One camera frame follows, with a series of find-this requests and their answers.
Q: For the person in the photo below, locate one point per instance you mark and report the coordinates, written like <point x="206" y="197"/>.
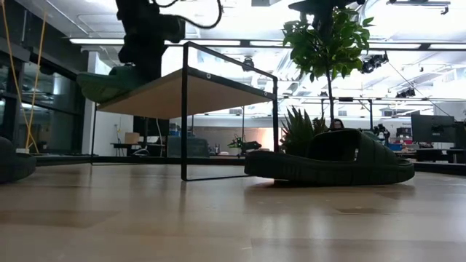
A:
<point x="336" y="124"/>

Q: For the black metal frame stand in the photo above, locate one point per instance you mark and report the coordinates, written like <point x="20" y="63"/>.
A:
<point x="370" y="116"/>

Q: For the dark teal storage crate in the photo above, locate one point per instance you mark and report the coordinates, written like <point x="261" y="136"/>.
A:
<point x="187" y="147"/>

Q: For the black-framed wooden shelf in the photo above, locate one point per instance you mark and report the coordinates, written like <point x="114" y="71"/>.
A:
<point x="204" y="94"/>

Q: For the brown cardboard box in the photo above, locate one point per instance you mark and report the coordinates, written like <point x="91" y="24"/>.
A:
<point x="132" y="138"/>

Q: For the teal foam slipper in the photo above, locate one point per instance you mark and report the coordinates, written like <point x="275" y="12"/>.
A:
<point x="105" y="85"/>

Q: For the black computer monitor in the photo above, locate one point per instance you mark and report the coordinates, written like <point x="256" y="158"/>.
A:
<point x="433" y="128"/>

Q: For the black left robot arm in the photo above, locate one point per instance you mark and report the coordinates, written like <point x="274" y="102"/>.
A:
<point x="145" y="18"/>

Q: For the leafy green potted tree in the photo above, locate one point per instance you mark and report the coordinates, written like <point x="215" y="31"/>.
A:
<point x="327" y="54"/>

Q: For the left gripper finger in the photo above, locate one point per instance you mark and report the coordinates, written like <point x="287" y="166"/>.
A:
<point x="152" y="74"/>

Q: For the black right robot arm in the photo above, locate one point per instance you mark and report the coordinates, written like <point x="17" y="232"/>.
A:
<point x="316" y="5"/>

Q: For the spiky potted succulent plant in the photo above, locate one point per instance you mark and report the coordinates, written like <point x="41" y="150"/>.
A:
<point x="298" y="134"/>

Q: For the black ceiling spotlight cluster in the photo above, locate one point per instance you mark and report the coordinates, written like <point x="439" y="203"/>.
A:
<point x="373" y="63"/>

